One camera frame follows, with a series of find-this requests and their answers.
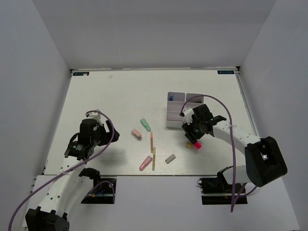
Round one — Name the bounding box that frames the black pink highlighter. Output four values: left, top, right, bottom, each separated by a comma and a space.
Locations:
194, 142, 202, 149

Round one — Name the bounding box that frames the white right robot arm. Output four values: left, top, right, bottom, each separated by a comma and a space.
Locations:
180, 104, 287, 192

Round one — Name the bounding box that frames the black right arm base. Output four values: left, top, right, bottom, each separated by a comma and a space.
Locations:
196, 168, 248, 205

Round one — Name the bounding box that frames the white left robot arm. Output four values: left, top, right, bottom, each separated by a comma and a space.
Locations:
25, 116, 119, 231

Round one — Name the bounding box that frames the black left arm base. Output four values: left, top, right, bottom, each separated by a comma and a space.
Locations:
79, 168, 117, 205

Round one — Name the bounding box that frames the white right organizer tray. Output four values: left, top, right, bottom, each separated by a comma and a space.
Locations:
186, 93, 204, 104

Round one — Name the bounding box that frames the white organizer tray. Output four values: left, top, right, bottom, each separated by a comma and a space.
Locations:
166, 92, 186, 128
186, 93, 204, 104

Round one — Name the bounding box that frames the pink mini stapler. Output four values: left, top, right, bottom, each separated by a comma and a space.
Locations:
131, 129, 142, 140

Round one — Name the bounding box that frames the grey eraser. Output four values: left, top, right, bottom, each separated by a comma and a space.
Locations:
165, 154, 176, 164

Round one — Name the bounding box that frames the white left organizer tray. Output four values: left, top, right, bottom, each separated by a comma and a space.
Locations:
166, 92, 186, 128

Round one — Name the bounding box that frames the mint green correction tape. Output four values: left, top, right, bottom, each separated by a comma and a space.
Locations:
140, 118, 151, 132

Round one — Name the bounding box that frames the orange pink pen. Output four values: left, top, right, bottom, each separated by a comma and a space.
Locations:
150, 131, 154, 153

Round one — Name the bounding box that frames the yellow pen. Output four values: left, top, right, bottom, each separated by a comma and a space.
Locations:
152, 147, 156, 171

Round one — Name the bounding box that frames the pink highlighter pen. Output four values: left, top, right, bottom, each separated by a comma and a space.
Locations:
139, 156, 153, 171

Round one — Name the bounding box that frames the right blue table label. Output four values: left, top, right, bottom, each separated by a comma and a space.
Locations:
217, 70, 234, 75

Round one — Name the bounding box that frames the blue table label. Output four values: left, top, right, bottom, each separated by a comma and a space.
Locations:
217, 70, 234, 75
73, 72, 90, 76

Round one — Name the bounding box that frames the left blue table label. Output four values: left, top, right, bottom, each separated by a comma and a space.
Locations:
73, 72, 90, 76

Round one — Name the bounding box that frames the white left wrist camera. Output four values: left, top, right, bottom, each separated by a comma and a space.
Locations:
86, 109, 102, 124

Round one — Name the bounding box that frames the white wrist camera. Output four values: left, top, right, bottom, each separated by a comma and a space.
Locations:
180, 107, 194, 125
86, 109, 102, 124

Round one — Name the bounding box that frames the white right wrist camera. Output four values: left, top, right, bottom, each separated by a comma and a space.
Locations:
180, 107, 194, 125

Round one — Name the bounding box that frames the aluminium table edge rail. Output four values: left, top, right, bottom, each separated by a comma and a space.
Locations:
234, 66, 258, 135

